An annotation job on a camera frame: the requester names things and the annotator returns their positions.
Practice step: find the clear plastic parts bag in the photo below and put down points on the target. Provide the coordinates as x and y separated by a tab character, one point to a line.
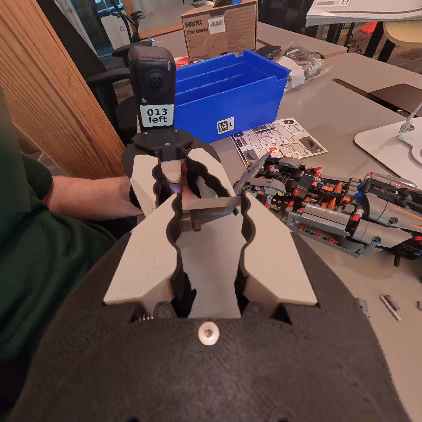
303	66

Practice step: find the white bar grey lego piece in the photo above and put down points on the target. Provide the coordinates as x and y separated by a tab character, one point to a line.
390	306

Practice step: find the brown cardboard box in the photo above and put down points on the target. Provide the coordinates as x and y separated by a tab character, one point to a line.
221	29

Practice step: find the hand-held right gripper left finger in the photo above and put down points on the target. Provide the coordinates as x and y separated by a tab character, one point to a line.
141	263

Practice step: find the person's left hand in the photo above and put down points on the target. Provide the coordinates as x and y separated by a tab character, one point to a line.
189	194

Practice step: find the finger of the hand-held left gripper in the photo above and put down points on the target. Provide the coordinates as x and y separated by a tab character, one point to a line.
141	178
214	171

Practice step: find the grey black lego car model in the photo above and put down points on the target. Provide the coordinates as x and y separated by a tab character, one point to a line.
329	204

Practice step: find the white lego sticker sheet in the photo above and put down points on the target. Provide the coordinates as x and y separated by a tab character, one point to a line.
280	138

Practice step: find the grey lego panel assembly red pins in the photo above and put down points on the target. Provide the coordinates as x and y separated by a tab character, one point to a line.
211	204

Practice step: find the orange traffic cone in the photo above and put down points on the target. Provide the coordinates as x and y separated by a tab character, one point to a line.
369	28

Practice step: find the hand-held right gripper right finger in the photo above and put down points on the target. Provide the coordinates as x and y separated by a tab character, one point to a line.
280	263

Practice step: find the blue plastic bin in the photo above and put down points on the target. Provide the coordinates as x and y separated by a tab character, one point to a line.
230	92

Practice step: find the open lego instruction booklet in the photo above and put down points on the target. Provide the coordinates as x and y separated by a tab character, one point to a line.
362	10

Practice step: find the white recycling bin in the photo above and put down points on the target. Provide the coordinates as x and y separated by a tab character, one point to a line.
115	31

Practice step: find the white book stand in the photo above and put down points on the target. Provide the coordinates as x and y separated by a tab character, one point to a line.
379	145

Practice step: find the person's green shirt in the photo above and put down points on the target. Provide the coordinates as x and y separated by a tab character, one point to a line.
49	263

